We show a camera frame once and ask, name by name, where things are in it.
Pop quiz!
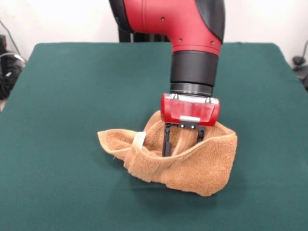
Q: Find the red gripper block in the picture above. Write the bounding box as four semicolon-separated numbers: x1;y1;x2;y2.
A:
160;93;220;157

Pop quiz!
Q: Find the tan terry towel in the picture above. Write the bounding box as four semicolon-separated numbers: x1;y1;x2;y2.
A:
97;110;238;197

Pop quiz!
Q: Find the dark green table cloth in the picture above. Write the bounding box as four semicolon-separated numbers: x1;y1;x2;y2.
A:
0;42;308;231

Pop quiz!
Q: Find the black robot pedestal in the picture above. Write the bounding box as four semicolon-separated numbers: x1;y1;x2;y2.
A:
117;26;173;43

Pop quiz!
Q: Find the grey cable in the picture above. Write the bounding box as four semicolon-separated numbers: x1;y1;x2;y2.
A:
0;19;27;65

